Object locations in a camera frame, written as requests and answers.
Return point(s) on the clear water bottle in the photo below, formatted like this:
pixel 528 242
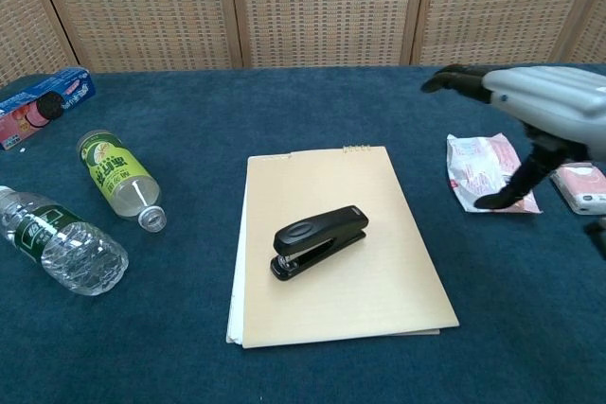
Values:
pixel 57 238

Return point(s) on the blue cookie box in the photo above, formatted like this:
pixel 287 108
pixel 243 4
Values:
pixel 38 106

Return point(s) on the grey black right robot hand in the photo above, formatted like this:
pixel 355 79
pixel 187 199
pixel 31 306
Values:
pixel 549 96

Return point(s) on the black stapler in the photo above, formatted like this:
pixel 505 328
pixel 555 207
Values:
pixel 317 236

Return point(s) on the crumpled pink white wrapper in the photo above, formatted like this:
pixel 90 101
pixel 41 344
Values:
pixel 478 163

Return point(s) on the pink white tissue pack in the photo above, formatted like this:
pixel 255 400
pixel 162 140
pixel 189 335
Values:
pixel 584 188

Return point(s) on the woven folding screen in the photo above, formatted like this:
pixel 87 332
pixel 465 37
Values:
pixel 303 6

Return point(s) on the tan spiral notebook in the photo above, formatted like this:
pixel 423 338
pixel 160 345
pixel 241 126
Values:
pixel 331 300

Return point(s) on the green label drink bottle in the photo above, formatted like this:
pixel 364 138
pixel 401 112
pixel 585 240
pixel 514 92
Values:
pixel 118 177

